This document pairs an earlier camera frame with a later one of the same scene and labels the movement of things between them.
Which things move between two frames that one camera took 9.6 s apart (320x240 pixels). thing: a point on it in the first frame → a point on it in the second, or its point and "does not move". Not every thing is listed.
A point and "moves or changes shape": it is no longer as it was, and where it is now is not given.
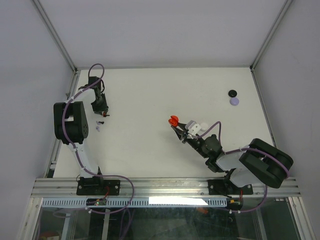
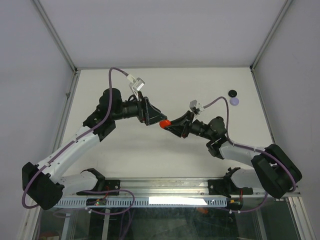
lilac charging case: (234, 101) does not move
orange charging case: (174, 121) moves or changes shape
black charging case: (232, 93) does not move
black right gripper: (182, 134) → (181, 130)
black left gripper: (104, 107) → (147, 113)
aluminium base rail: (66, 188) does not move
